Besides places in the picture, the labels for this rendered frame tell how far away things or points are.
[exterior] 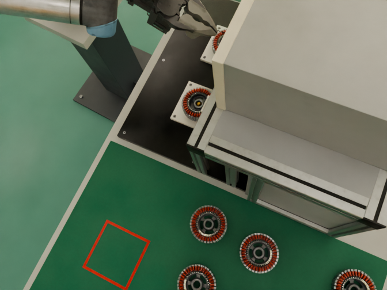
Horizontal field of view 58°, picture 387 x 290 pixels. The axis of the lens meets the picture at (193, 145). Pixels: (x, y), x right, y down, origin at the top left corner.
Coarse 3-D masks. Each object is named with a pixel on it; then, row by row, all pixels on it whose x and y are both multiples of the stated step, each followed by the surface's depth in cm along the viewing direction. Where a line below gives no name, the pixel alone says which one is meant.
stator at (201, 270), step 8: (184, 272) 102; (192, 272) 102; (200, 272) 102; (208, 272) 101; (184, 280) 101; (192, 280) 102; (200, 280) 102; (208, 280) 101; (184, 288) 101; (192, 288) 101; (200, 288) 101; (208, 288) 100
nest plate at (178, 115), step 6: (192, 84) 121; (186, 90) 120; (210, 90) 119; (180, 102) 119; (192, 102) 119; (180, 108) 119; (192, 108) 118; (174, 114) 118; (180, 114) 118; (174, 120) 118; (180, 120) 117; (186, 120) 117; (192, 126) 116
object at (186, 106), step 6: (192, 90) 116; (198, 90) 116; (204, 90) 116; (186, 96) 116; (192, 96) 116; (198, 96) 117; (204, 96) 116; (186, 102) 115; (186, 108) 114; (198, 108) 115; (186, 114) 114; (192, 114) 113; (198, 114) 114; (192, 120) 116
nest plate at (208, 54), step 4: (212, 36) 126; (212, 40) 125; (208, 44) 125; (208, 48) 124; (212, 48) 124; (204, 52) 124; (208, 52) 124; (212, 52) 124; (204, 56) 124; (208, 56) 123; (212, 56) 123; (200, 60) 125; (204, 60) 123; (208, 60) 123
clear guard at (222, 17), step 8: (200, 0) 97; (208, 0) 96; (216, 0) 96; (224, 0) 96; (232, 0) 96; (240, 0) 95; (208, 8) 96; (216, 8) 95; (224, 8) 95; (232, 8) 95; (216, 16) 95; (224, 16) 94; (232, 16) 94; (216, 24) 94; (224, 24) 94; (224, 32) 93
